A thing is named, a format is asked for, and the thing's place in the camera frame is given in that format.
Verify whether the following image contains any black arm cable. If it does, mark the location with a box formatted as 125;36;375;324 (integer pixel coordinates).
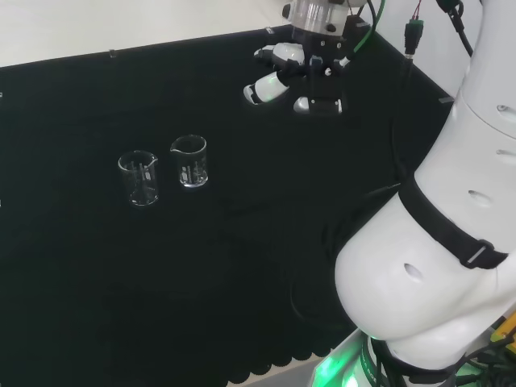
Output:
437;0;475;57

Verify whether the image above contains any clear glass beaker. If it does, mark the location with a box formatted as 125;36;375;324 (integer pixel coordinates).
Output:
117;149;159;207
169;135;210;189

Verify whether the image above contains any black cable with green connector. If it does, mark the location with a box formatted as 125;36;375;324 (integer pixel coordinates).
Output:
402;18;427;88

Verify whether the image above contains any black bench cloth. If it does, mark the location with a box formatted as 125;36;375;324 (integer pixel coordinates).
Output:
0;19;516;387

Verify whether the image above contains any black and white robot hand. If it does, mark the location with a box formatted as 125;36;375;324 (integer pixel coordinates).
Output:
243;36;351;106

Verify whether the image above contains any black base cable bundle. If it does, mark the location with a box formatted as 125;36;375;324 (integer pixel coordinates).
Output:
372;342;516;387

